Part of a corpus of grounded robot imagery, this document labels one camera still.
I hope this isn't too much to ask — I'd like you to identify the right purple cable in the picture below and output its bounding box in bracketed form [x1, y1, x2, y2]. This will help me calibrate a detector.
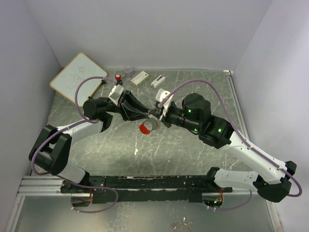
[157, 79, 303, 211]

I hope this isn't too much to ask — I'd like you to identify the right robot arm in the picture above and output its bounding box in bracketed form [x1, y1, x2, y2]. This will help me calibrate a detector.
[149, 93, 297, 203]

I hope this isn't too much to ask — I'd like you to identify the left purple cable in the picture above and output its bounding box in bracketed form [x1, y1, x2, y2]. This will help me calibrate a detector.
[30, 75, 119, 214]

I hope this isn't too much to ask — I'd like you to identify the yellow framed whiteboard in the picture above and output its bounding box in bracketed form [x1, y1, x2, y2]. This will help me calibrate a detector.
[50, 52, 108, 107]

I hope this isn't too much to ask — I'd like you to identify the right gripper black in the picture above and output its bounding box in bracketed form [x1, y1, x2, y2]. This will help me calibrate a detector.
[149, 103, 201, 132]

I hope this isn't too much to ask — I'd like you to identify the purple cable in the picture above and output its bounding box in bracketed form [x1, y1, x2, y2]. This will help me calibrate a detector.
[157, 79, 303, 211]
[30, 75, 119, 214]

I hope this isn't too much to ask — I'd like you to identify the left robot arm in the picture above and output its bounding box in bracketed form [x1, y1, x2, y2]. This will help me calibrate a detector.
[29, 90, 150, 193]

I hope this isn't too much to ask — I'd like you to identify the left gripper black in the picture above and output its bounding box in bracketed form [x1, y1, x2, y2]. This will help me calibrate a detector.
[101, 90, 151, 122]

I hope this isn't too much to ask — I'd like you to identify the clear jar of paperclips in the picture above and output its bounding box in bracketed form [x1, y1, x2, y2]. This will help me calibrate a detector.
[123, 65, 133, 78]

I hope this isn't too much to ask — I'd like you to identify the black base bar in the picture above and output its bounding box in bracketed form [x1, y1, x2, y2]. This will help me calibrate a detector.
[60, 175, 232, 204]

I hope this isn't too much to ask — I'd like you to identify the red black stamp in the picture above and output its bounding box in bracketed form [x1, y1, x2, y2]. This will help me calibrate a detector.
[115, 74, 123, 86]

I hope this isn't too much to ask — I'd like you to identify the aluminium rail frame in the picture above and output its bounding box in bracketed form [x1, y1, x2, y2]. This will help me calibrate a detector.
[19, 71, 285, 232]

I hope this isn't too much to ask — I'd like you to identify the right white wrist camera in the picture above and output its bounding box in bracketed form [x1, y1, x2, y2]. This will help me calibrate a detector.
[155, 88, 173, 121]

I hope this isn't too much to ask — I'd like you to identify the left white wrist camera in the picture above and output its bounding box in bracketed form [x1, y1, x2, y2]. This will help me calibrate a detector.
[108, 85, 124, 105]

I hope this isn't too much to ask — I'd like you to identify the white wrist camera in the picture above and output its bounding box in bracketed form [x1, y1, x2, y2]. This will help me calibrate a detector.
[108, 85, 124, 105]
[155, 88, 173, 121]

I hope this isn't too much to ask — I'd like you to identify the white green staple box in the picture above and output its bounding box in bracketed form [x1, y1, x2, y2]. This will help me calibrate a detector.
[130, 71, 149, 87]

